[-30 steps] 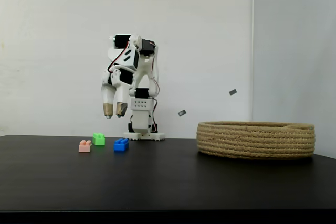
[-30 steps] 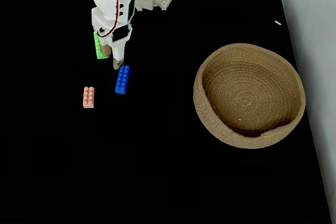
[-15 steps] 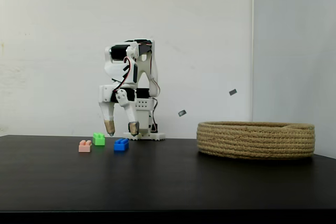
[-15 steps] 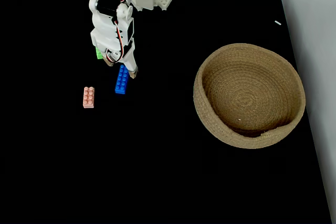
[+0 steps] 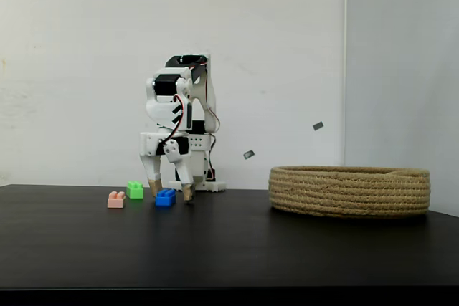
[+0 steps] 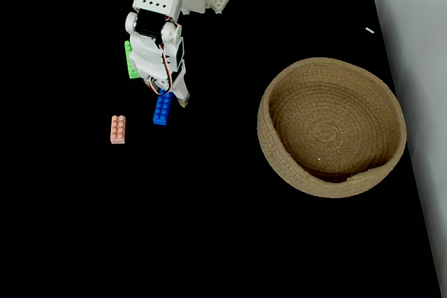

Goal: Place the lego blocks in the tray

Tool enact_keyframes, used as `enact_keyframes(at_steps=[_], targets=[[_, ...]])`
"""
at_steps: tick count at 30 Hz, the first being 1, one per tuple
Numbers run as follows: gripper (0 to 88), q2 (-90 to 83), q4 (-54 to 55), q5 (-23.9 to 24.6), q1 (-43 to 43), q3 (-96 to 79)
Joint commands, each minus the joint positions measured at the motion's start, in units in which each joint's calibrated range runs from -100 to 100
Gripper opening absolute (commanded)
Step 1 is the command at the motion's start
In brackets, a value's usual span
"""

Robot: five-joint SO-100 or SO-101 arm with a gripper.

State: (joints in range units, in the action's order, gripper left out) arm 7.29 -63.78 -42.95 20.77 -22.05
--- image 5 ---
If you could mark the green lego block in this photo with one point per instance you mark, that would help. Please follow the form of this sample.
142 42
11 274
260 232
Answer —
135 192

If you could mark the blue lego block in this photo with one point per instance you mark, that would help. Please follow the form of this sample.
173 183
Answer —
165 200

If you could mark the pink lego block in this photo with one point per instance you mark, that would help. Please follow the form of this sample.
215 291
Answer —
115 202

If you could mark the grey tape piece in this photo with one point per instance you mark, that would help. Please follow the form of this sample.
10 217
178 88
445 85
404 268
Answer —
249 154
318 126

